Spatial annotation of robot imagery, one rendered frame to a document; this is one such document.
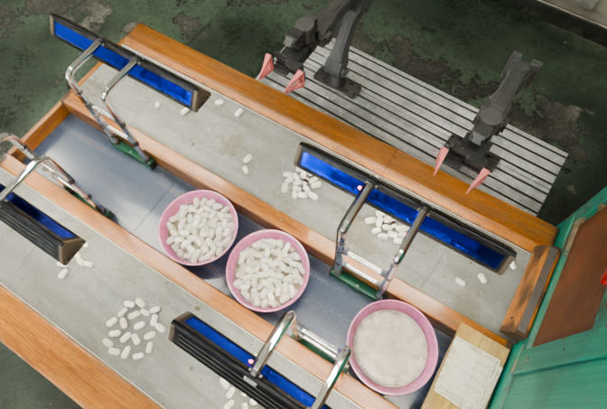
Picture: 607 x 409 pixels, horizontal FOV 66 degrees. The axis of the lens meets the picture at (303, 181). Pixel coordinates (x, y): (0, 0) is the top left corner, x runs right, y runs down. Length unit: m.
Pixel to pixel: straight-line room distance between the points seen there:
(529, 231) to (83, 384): 1.44
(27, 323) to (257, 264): 0.72
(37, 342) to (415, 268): 1.18
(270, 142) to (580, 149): 1.79
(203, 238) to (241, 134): 0.42
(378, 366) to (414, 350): 0.12
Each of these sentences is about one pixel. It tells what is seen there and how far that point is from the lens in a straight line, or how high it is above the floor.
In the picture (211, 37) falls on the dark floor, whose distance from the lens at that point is 3.13.
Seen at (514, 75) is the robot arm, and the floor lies 1.10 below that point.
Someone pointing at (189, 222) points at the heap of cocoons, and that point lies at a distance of 1.64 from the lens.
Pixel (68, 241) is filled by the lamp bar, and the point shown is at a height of 1.10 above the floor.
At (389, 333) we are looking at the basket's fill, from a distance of 1.50.
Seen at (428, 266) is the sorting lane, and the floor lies 0.74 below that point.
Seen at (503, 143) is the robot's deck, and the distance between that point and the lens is 1.93.
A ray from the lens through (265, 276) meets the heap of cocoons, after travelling 1.53.
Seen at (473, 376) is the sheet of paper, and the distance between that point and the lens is 1.50.
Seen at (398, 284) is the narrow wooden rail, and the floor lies 0.76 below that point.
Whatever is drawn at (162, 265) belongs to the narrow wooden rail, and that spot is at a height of 0.76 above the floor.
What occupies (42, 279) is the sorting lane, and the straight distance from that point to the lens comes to 1.77.
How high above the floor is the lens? 2.21
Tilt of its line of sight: 64 degrees down
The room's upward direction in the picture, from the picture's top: 4 degrees counter-clockwise
